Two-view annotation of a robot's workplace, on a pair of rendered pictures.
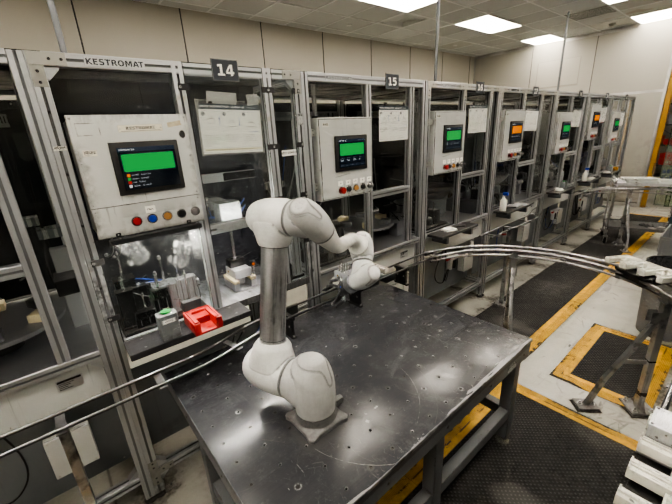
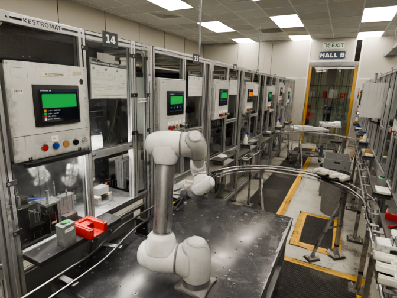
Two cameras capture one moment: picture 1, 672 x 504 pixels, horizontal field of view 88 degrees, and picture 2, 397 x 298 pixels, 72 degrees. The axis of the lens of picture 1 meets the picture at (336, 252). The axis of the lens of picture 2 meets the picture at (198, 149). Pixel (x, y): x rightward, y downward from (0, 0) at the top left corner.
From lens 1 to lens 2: 0.64 m
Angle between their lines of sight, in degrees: 23
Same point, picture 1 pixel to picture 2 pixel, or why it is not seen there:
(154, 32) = not seen: outside the picture
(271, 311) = (166, 210)
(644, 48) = (295, 54)
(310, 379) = (201, 253)
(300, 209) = (197, 138)
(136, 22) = not seen: outside the picture
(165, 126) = (71, 75)
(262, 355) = (160, 243)
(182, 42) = not seen: outside the picture
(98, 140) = (25, 81)
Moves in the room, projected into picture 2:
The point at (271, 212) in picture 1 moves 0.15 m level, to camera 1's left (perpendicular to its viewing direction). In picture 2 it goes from (171, 140) to (142, 141)
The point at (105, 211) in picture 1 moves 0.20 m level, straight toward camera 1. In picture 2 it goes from (23, 139) to (46, 145)
